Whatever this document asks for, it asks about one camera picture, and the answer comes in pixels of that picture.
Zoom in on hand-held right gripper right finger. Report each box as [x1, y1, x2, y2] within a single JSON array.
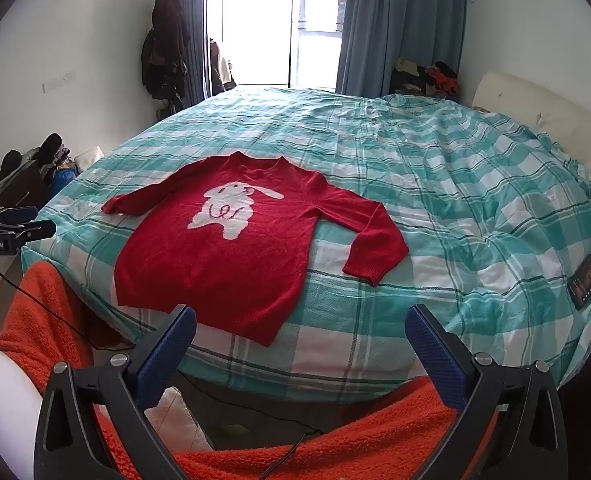
[[405, 304, 562, 480]]

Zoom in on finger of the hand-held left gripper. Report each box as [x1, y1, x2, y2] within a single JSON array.
[[12, 219, 57, 249], [0, 204, 39, 224]]

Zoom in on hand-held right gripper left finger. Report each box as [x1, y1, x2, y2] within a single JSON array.
[[34, 304, 197, 480]]

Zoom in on red sweater with white rabbit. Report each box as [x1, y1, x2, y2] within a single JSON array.
[[101, 152, 410, 347]]

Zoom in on person's left forearm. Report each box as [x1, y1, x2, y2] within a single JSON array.
[[0, 337, 43, 480]]

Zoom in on pile of mixed clothes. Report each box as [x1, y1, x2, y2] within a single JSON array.
[[389, 56, 460, 102]]

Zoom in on heap of bags and socks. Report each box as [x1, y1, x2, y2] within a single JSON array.
[[0, 132, 81, 211]]

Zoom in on white cloth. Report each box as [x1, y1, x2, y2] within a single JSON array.
[[144, 386, 215, 453]]

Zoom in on orange fleece garment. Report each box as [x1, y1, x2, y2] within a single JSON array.
[[0, 260, 499, 480]]

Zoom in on black smartphone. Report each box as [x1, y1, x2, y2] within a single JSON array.
[[566, 255, 591, 310]]

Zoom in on teal plaid bed blanket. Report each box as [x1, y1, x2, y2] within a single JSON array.
[[20, 86, 591, 403]]

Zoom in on dark hanging coats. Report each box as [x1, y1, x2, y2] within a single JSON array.
[[140, 0, 192, 116]]

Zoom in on blue curtain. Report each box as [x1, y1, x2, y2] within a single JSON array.
[[336, 0, 469, 98], [168, 0, 211, 111]]

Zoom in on cream padded headboard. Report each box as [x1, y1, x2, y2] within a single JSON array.
[[470, 71, 591, 191]]

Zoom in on glass balcony door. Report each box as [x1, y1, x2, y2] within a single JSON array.
[[205, 0, 351, 96]]

